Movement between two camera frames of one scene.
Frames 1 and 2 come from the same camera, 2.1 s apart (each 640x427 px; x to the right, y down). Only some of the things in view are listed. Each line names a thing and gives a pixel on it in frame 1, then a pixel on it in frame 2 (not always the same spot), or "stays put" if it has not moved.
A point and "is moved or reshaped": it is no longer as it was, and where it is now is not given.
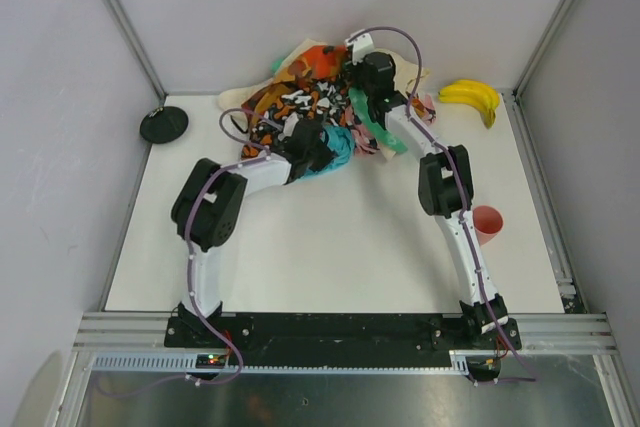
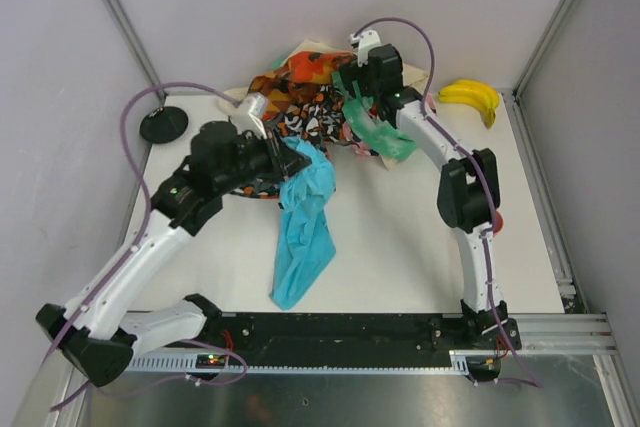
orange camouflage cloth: (319, 63) is moved or reshaped
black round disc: (163, 124) stays put
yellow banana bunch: (479, 94) stays put
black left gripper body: (314, 148) -> (282, 156)
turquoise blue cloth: (340, 140) -> (306, 251)
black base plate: (341, 339) stays put
